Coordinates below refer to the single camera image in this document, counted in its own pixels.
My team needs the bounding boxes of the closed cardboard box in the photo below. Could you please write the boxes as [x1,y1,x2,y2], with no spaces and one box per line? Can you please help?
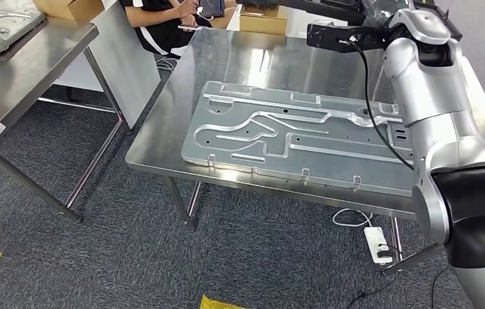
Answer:
[239,3,289,36]

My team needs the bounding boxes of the open cardboard box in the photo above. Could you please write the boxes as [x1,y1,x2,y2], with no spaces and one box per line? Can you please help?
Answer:
[32,0,106,23]

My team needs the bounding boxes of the white desk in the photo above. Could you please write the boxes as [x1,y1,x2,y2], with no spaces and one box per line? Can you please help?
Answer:
[226,4,392,39]

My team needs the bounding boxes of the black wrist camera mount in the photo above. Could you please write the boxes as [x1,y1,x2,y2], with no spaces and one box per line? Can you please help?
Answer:
[306,22,390,54]

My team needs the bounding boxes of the white power strip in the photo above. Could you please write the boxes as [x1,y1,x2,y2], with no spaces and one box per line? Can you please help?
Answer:
[363,227,394,265]

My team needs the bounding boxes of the stainless steel side table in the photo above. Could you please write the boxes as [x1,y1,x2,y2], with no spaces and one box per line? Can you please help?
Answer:
[0,0,133,223]

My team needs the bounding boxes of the dark tablet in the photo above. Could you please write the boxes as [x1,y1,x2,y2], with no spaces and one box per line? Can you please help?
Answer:
[197,0,226,20]

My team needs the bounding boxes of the person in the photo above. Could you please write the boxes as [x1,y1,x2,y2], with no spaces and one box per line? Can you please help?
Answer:
[119,0,238,59]

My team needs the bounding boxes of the white power cable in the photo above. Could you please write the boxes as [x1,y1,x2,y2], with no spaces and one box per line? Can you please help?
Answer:
[332,208,374,229]

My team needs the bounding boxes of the large stamped metal panel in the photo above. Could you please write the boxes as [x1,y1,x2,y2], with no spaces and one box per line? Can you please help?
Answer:
[181,80,417,198]

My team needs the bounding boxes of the stainless steel workbench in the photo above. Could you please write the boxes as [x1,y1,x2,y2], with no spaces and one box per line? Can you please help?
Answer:
[124,25,485,278]

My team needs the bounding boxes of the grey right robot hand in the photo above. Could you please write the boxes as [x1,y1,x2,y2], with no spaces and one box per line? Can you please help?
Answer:
[359,0,412,31]

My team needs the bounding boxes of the black floor cable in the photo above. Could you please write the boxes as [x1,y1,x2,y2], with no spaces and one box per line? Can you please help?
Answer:
[344,251,403,309]
[431,265,452,309]

